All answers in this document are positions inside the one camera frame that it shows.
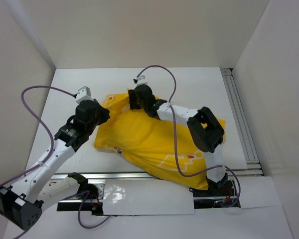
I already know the yellow pikachu pillowcase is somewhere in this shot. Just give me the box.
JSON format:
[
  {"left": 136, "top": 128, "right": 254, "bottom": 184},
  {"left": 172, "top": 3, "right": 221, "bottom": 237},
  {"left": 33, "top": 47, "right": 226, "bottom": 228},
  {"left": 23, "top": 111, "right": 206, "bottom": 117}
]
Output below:
[{"left": 93, "top": 87, "right": 227, "bottom": 190}]

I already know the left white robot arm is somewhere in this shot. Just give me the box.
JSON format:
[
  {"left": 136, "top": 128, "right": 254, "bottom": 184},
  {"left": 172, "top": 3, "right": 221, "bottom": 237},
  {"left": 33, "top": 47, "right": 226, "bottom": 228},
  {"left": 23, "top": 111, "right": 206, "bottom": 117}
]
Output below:
[{"left": 0, "top": 100, "right": 110, "bottom": 231}]

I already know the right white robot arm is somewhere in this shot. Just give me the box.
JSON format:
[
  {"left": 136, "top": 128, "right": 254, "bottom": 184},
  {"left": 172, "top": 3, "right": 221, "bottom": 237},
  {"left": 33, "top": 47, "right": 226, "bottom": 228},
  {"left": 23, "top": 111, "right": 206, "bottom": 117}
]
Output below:
[{"left": 128, "top": 84, "right": 228, "bottom": 195}]

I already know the white cover plate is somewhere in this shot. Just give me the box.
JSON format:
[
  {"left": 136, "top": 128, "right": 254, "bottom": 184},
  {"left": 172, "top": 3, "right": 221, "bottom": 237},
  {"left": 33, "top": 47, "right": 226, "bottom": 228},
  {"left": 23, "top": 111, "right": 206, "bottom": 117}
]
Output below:
[{"left": 103, "top": 179, "right": 195, "bottom": 216}]

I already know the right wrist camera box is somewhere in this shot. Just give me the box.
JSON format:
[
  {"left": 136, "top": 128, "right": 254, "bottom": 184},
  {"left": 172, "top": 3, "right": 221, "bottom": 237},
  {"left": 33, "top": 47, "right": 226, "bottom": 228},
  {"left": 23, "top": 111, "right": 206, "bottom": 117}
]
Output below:
[{"left": 133, "top": 75, "right": 148, "bottom": 86}]

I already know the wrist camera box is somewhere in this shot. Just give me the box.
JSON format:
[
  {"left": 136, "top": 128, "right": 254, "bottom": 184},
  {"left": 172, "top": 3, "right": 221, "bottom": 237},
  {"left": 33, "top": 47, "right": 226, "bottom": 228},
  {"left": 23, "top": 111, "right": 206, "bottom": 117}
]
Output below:
[
  {"left": 133, "top": 75, "right": 148, "bottom": 86},
  {"left": 74, "top": 86, "right": 93, "bottom": 104}
]

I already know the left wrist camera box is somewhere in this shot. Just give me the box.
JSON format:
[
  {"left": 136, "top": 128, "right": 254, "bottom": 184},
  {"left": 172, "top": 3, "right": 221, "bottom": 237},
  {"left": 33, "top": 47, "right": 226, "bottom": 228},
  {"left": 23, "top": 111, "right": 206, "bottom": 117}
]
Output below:
[{"left": 74, "top": 86, "right": 93, "bottom": 104}]

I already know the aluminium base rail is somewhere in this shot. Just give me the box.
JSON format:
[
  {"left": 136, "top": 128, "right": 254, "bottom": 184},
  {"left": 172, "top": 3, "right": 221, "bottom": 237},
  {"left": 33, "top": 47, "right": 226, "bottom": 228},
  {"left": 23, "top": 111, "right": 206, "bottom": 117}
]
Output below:
[{"left": 51, "top": 67, "right": 265, "bottom": 212}]

